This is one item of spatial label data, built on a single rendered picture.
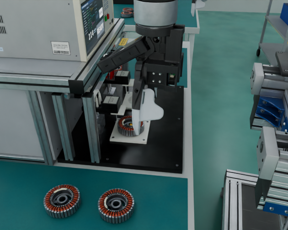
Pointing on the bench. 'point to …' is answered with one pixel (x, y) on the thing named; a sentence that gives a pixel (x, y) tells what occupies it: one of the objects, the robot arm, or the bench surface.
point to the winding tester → (43, 29)
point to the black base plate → (165, 149)
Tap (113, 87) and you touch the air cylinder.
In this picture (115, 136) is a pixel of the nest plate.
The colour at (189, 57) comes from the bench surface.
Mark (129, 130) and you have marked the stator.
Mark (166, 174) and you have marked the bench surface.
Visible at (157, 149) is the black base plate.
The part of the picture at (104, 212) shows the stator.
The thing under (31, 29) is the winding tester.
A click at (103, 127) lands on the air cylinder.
